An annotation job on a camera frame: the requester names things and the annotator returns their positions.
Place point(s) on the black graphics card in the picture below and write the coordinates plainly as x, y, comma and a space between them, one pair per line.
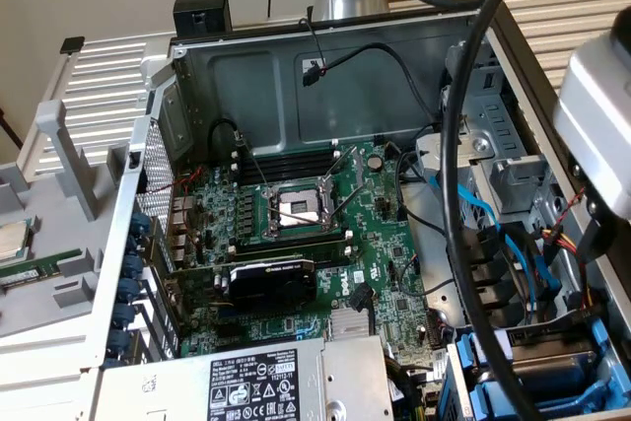
271, 288

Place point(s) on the CPU socket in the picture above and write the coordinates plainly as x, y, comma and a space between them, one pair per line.
296, 206

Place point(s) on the green RAM stick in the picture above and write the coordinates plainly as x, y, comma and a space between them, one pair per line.
34, 268

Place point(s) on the black plastic box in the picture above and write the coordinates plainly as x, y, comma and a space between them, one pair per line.
202, 9

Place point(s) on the hard disk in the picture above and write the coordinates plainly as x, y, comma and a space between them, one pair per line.
463, 352

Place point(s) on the green motherboard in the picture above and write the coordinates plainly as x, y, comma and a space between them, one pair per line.
374, 243

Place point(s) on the black angled connector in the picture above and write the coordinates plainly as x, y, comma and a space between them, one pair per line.
361, 297

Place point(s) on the open grey PC case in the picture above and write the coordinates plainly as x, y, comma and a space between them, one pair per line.
345, 105

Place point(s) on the blue slot retention clip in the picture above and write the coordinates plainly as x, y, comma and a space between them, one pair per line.
133, 244
131, 266
128, 291
140, 223
119, 342
124, 316

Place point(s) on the metal socket cover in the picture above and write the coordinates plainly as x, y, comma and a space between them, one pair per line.
355, 164

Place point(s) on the grey parts rack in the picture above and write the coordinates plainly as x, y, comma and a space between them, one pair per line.
59, 243

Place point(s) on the silver metal drive cage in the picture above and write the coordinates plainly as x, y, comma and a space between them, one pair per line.
498, 120

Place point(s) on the black plastic air duct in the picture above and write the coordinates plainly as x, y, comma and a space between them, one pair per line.
483, 268

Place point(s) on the dark slanted rod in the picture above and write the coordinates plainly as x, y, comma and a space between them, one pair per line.
10, 130

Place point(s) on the blue plastic disk carrier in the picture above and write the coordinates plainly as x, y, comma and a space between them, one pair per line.
480, 399

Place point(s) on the black RAM slot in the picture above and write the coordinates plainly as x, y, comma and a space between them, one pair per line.
291, 243
291, 168
325, 257
291, 157

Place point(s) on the silver power supply unit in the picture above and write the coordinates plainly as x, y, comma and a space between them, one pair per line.
256, 381

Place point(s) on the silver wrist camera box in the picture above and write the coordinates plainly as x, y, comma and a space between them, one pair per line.
596, 110

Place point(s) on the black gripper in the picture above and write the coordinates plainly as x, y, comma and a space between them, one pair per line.
599, 238

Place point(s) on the thin metal locking lever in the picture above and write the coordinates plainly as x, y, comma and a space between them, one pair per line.
347, 201
254, 164

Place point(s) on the silver CPU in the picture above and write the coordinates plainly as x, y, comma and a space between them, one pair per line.
12, 238

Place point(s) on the grey metal disk bay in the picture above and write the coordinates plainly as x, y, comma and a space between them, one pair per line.
456, 391

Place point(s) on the silver finned heatsink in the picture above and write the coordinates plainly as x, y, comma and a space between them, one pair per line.
349, 325

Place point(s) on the round coin battery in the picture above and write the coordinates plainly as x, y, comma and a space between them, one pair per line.
376, 161

